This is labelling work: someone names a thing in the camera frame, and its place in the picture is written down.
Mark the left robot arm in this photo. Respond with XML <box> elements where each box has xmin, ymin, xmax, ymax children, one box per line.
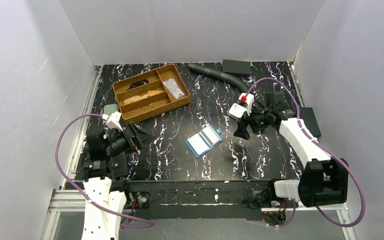
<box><xmin>81</xmin><ymin>120</ymin><xmax>152</xmax><ymax>240</ymax></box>

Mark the orange VIP credit card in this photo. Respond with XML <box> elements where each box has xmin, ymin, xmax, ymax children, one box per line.
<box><xmin>147</xmin><ymin>90</ymin><xmax>165</xmax><ymax>98</ymax></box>

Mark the silver VIP credit card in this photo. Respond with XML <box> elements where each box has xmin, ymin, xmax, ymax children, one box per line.
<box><xmin>168</xmin><ymin>86</ymin><xmax>185</xmax><ymax>100</ymax></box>

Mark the black flat box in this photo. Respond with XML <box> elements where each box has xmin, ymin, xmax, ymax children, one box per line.
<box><xmin>222</xmin><ymin>59</ymin><xmax>251</xmax><ymax>77</ymax></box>

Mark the grey striped card in holder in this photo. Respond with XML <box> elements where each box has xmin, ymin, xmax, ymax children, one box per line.
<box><xmin>200</xmin><ymin>126</ymin><xmax>221</xmax><ymax>146</ymax></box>

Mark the light blue card holder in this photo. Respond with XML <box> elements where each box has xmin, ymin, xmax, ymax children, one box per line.
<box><xmin>185</xmin><ymin>125</ymin><xmax>224</xmax><ymax>159</ymax></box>

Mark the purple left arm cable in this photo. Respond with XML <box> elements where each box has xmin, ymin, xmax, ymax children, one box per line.
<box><xmin>55</xmin><ymin>113</ymin><xmax>155</xmax><ymax>230</ymax></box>

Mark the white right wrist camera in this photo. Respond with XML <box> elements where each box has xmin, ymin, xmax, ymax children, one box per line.
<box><xmin>239</xmin><ymin>93</ymin><xmax>255</xmax><ymax>115</ymax></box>

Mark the white card in tray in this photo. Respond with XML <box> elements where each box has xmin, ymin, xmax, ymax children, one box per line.
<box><xmin>163</xmin><ymin>78</ymin><xmax>179</xmax><ymax>90</ymax></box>

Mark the black item in tray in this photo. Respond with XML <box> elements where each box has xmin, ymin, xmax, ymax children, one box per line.
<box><xmin>127</xmin><ymin>79</ymin><xmax>150</xmax><ymax>90</ymax></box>

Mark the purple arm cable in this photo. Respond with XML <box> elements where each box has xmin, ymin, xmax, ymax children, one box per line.
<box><xmin>55</xmin><ymin>113</ymin><xmax>155</xmax><ymax>230</ymax></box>
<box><xmin>244</xmin><ymin>77</ymin><xmax>367</xmax><ymax>229</ymax></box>

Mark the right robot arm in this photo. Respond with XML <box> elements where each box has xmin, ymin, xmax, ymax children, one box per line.
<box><xmin>228</xmin><ymin>92</ymin><xmax>348</xmax><ymax>207</ymax></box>

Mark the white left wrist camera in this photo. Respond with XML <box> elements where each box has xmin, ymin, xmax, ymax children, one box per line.
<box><xmin>102</xmin><ymin>111</ymin><xmax>123</xmax><ymax>131</ymax></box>

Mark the green small wallet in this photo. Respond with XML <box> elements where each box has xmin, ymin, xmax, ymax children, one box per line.
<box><xmin>103</xmin><ymin>104</ymin><xmax>120</xmax><ymax>115</ymax></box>

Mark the black corrugated hose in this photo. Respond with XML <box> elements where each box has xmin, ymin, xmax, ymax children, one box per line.
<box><xmin>188</xmin><ymin>62</ymin><xmax>251</xmax><ymax>94</ymax></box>

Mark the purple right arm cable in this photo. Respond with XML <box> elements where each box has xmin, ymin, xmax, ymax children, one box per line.
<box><xmin>244</xmin><ymin>77</ymin><xmax>367</xmax><ymax>229</ymax></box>

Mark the black box right side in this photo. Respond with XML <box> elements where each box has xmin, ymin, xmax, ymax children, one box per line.
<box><xmin>300</xmin><ymin>107</ymin><xmax>322</xmax><ymax>138</ymax></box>

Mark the wooden utensil in tray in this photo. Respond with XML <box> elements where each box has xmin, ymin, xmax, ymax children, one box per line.
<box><xmin>123</xmin><ymin>93</ymin><xmax>148</xmax><ymax>105</ymax></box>

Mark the gold VIP credit card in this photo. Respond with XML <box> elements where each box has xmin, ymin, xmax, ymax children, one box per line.
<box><xmin>130</xmin><ymin>93</ymin><xmax>148</xmax><ymax>102</ymax></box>

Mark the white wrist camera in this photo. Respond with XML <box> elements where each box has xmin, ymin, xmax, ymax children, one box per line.
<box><xmin>239</xmin><ymin>93</ymin><xmax>255</xmax><ymax>115</ymax></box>
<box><xmin>102</xmin><ymin>111</ymin><xmax>123</xmax><ymax>131</ymax></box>

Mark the woven wicker organizer tray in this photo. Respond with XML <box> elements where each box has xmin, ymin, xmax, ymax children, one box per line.
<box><xmin>112</xmin><ymin>64</ymin><xmax>191</xmax><ymax>124</ymax></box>

